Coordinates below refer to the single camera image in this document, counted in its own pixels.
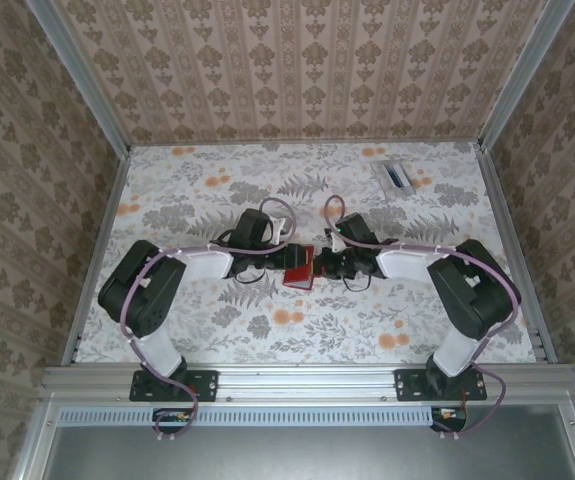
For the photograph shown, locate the red card holder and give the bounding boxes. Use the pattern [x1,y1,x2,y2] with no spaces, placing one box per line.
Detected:
[281,243,317,292]

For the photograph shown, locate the dark blue credit card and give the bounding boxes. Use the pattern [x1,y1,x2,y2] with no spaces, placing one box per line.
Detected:
[385,161,409,190]

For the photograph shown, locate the clear plastic card case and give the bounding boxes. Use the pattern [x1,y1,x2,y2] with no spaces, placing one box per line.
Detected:
[370,159,419,198]

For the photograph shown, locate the thin black right gripper cable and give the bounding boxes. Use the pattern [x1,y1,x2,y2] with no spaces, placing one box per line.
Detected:
[341,272,371,293]

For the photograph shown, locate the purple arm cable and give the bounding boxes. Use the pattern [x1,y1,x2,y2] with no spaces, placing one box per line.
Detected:
[122,196,297,444]
[323,193,522,441]

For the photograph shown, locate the aluminium side rail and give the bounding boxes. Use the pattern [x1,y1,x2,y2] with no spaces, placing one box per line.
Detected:
[61,148,133,367]
[475,143,559,366]

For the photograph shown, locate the aluminium corner post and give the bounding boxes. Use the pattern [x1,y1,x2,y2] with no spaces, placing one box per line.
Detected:
[476,0,575,151]
[25,0,133,154]

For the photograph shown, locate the floral patterned table cover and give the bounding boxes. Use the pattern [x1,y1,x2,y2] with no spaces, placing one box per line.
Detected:
[74,142,538,366]

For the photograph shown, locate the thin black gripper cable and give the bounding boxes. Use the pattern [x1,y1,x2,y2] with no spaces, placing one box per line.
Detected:
[341,272,371,293]
[236,267,271,287]

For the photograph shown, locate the grey metal panel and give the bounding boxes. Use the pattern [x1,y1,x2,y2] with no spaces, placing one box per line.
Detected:
[14,403,575,480]

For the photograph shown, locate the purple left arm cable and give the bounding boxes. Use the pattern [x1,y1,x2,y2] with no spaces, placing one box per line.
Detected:
[122,196,297,444]

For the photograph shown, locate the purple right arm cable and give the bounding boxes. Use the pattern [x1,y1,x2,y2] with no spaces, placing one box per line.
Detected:
[323,193,522,441]

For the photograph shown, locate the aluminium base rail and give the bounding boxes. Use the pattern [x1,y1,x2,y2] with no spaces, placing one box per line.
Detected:
[40,363,575,407]

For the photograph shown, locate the grey slotted cable duct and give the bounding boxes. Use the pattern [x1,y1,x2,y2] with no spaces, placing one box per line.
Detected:
[59,405,469,427]

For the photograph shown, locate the thin black left gripper cable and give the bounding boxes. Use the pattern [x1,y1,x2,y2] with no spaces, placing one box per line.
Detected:
[236,267,271,287]

